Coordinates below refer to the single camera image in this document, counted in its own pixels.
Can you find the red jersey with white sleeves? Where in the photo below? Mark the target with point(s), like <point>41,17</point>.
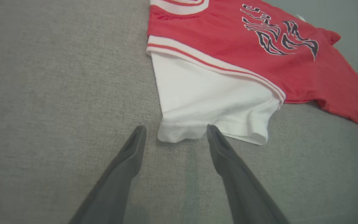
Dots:
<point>228,37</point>

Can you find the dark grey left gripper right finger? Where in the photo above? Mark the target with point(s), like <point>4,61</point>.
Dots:
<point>244,193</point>

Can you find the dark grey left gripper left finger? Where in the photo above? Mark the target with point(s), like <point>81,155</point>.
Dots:
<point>117,183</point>

